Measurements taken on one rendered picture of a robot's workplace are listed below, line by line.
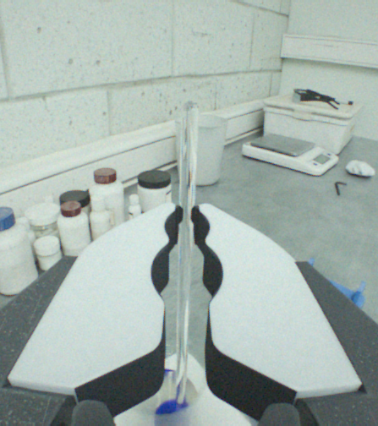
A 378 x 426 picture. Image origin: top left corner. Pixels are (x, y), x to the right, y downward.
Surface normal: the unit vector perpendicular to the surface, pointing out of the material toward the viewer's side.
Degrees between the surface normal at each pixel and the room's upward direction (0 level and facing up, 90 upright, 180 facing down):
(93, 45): 90
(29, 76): 90
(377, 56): 90
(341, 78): 91
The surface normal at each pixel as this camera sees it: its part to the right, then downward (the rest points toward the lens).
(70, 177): 0.81, 0.31
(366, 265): 0.04, -0.88
